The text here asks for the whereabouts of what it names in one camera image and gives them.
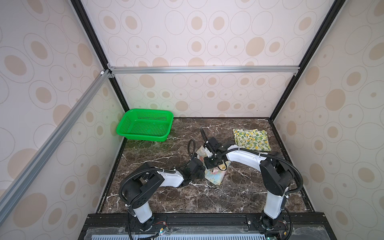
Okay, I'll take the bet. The pastel floral skirt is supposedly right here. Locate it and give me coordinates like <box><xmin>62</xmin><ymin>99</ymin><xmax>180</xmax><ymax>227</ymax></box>
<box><xmin>197</xmin><ymin>146</ymin><xmax>227</xmax><ymax>185</ymax></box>

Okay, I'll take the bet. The lemon print skirt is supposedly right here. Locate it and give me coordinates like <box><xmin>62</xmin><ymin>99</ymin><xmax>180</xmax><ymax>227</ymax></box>
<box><xmin>233</xmin><ymin>129</ymin><xmax>271</xmax><ymax>152</ymax></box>

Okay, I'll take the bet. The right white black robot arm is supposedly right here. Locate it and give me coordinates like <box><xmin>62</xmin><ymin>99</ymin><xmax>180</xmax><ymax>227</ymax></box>
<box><xmin>204</xmin><ymin>138</ymin><xmax>297</xmax><ymax>220</ymax></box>

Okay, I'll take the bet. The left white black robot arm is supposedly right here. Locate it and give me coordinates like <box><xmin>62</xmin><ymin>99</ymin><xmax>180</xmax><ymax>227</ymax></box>
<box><xmin>119</xmin><ymin>157</ymin><xmax>206</xmax><ymax>224</ymax></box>

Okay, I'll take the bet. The green plastic basket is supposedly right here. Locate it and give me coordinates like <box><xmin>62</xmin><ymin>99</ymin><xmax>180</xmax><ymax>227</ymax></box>
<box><xmin>116</xmin><ymin>109</ymin><xmax>174</xmax><ymax>142</ymax></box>

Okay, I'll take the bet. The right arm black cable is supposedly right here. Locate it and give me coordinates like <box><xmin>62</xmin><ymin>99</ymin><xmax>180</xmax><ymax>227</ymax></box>
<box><xmin>199</xmin><ymin>128</ymin><xmax>304</xmax><ymax>196</ymax></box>

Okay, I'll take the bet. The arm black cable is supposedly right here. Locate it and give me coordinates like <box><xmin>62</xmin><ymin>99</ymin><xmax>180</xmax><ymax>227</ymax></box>
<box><xmin>118</xmin><ymin>139</ymin><xmax>196</xmax><ymax>208</ymax></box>
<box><xmin>199</xmin><ymin>128</ymin><xmax>304</xmax><ymax>196</ymax></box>

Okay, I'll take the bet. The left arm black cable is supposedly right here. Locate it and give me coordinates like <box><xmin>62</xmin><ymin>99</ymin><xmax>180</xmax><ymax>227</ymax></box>
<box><xmin>118</xmin><ymin>139</ymin><xmax>196</xmax><ymax>208</ymax></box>

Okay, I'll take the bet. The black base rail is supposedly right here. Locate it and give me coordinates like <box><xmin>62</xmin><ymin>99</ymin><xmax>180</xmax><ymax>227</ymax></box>
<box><xmin>79</xmin><ymin>212</ymin><xmax>336</xmax><ymax>240</ymax></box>

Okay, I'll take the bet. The back aluminium rail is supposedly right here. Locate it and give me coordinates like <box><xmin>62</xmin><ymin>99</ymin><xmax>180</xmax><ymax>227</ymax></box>
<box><xmin>110</xmin><ymin>65</ymin><xmax>300</xmax><ymax>75</ymax></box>

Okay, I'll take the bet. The aluminium rail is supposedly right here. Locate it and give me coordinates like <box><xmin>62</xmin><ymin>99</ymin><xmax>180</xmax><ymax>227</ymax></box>
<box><xmin>1</xmin><ymin>69</ymin><xmax>111</xmax><ymax>225</ymax></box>
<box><xmin>110</xmin><ymin>65</ymin><xmax>300</xmax><ymax>75</ymax></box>

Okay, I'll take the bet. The right black frame post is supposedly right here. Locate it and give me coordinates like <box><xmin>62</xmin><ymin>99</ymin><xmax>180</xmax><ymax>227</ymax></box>
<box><xmin>269</xmin><ymin>0</ymin><xmax>347</xmax><ymax>123</ymax></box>

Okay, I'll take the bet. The black frame post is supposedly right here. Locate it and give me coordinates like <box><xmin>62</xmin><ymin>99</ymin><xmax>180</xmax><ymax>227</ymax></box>
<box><xmin>269</xmin><ymin>0</ymin><xmax>347</xmax><ymax>123</ymax></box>
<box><xmin>71</xmin><ymin>0</ymin><xmax>129</xmax><ymax>112</ymax></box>

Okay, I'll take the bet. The left aluminium rail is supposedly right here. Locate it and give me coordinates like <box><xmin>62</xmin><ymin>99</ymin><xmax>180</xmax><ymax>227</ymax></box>
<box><xmin>1</xmin><ymin>69</ymin><xmax>111</xmax><ymax>225</ymax></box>

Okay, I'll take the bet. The left black frame post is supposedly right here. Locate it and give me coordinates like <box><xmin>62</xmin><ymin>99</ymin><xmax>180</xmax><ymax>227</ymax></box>
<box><xmin>71</xmin><ymin>0</ymin><xmax>129</xmax><ymax>112</ymax></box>

